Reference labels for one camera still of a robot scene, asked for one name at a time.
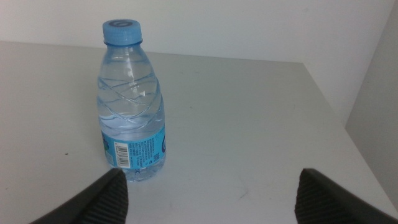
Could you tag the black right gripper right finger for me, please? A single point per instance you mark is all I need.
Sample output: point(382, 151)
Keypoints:
point(323, 205)

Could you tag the clear water bottle blue cap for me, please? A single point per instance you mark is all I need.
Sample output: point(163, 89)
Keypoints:
point(130, 105)

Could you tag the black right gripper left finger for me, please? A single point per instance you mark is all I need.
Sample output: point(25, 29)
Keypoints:
point(105, 202)

